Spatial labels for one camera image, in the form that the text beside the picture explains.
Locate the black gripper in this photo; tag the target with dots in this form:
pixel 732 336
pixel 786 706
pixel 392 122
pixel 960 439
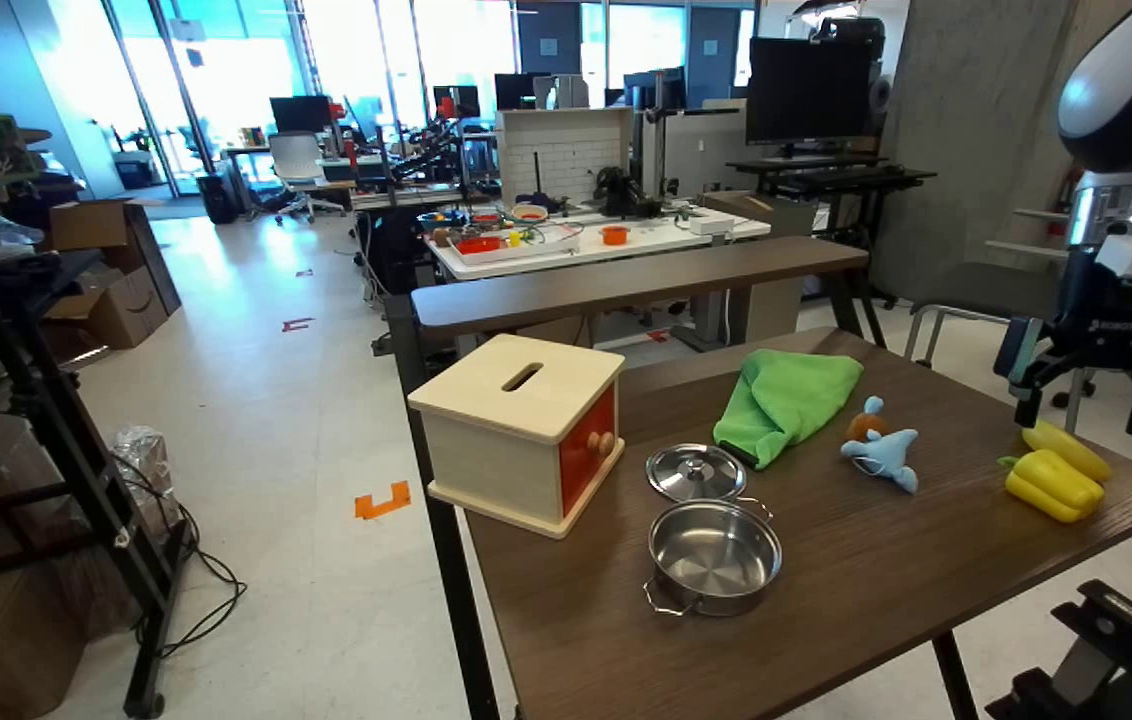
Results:
pixel 1093 329

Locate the silver pot lid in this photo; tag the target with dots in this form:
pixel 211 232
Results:
pixel 695 474

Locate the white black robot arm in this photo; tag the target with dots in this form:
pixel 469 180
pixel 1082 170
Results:
pixel 1093 122

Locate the yellow banana toy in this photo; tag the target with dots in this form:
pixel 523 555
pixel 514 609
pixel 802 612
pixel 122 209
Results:
pixel 1057 474

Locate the blue plush toy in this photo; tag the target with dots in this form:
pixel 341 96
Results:
pixel 882 450

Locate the stainless steel pot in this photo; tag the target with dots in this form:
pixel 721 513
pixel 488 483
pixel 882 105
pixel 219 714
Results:
pixel 711 559

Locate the grey chair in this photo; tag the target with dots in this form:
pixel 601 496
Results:
pixel 980 291

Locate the black stand base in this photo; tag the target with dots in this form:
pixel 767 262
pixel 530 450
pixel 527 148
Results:
pixel 1093 682

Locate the green cloth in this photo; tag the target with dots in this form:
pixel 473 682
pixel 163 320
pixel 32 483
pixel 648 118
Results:
pixel 781 397

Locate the brown wooden bench table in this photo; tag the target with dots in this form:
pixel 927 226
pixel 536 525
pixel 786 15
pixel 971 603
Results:
pixel 506 302

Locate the black computer monitor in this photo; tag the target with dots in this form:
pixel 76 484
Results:
pixel 823 85

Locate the wooden box with orange drawer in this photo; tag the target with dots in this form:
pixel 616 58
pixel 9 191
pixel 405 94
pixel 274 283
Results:
pixel 523 428

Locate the white cluttered table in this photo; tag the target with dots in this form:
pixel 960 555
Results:
pixel 506 243

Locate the cardboard boxes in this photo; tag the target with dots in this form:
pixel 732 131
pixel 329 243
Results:
pixel 122 291

